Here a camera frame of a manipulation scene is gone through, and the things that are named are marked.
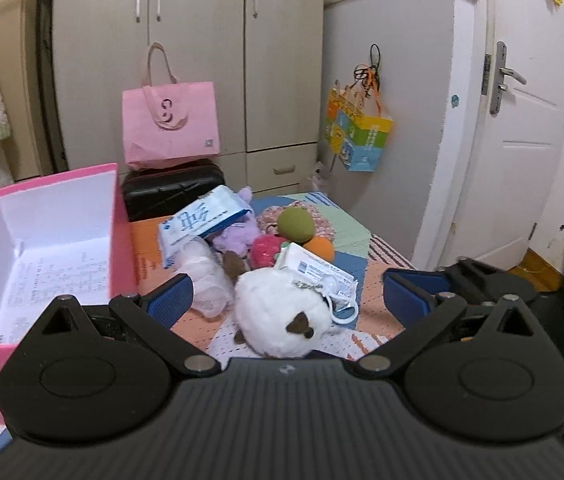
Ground white round plush toy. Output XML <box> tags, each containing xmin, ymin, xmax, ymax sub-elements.
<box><xmin>234</xmin><ymin>266</ymin><xmax>335</xmax><ymax>359</ymax></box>

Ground small white tissue packet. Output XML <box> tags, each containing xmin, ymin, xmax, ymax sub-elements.
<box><xmin>274</xmin><ymin>243</ymin><xmax>360</xmax><ymax>326</ymax></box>

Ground orange plush ball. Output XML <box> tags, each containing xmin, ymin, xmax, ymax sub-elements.
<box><xmin>303</xmin><ymin>236</ymin><xmax>335</xmax><ymax>262</ymax></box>

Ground purple plush toy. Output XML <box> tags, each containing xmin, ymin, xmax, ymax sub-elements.
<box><xmin>211</xmin><ymin>209</ymin><xmax>261</xmax><ymax>257</ymax></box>

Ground printed paper sheet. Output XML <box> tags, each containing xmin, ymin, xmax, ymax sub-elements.
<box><xmin>0</xmin><ymin>237</ymin><xmax>111</xmax><ymax>344</ymax></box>

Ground black suitcase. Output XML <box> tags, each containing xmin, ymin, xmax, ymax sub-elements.
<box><xmin>122</xmin><ymin>158</ymin><xmax>225</xmax><ymax>222</ymax></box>

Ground pink cardboard box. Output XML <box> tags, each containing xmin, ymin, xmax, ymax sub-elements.
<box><xmin>0</xmin><ymin>164</ymin><xmax>138</xmax><ymax>424</ymax></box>

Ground red strawberry plush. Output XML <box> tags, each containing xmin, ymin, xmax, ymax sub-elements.
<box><xmin>248</xmin><ymin>234</ymin><xmax>288</xmax><ymax>269</ymax></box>

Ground blue white tissue pack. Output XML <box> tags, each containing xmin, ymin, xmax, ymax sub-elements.
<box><xmin>157</xmin><ymin>185</ymin><xmax>253</xmax><ymax>269</ymax></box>

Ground green plush ball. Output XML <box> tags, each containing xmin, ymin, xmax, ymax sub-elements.
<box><xmin>276</xmin><ymin>206</ymin><xmax>315</xmax><ymax>244</ymax></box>

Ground pink floral plush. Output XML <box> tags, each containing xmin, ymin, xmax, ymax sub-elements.
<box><xmin>256</xmin><ymin>200</ymin><xmax>335</xmax><ymax>245</ymax></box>

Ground white door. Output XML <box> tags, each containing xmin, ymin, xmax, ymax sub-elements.
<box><xmin>440</xmin><ymin>0</ymin><xmax>564</xmax><ymax>270</ymax></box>

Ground colourful hanging gift bag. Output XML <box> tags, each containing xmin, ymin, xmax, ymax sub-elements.
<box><xmin>323</xmin><ymin>44</ymin><xmax>393</xmax><ymax>172</ymax></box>

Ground pink paper tote bag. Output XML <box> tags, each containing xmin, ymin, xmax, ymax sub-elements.
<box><xmin>122</xmin><ymin>42</ymin><xmax>221</xmax><ymax>170</ymax></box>

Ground beige wardrobe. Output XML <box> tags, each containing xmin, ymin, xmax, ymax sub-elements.
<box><xmin>39</xmin><ymin>0</ymin><xmax>323</xmax><ymax>195</ymax></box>

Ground silver door handle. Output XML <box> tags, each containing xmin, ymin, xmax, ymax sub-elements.
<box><xmin>489</xmin><ymin>41</ymin><xmax>528</xmax><ymax>116</ymax></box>

